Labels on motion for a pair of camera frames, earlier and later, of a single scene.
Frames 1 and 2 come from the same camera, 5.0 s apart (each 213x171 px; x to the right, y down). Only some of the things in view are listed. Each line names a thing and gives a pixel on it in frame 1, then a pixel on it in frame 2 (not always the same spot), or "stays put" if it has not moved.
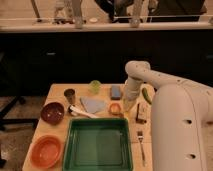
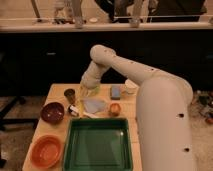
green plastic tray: x=97 y=144 stays put
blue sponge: x=115 y=92 stays put
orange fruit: x=115 y=108 stays put
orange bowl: x=46 y=151 stays put
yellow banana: x=127 y=114 to x=81 y=104
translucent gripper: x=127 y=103 to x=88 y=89
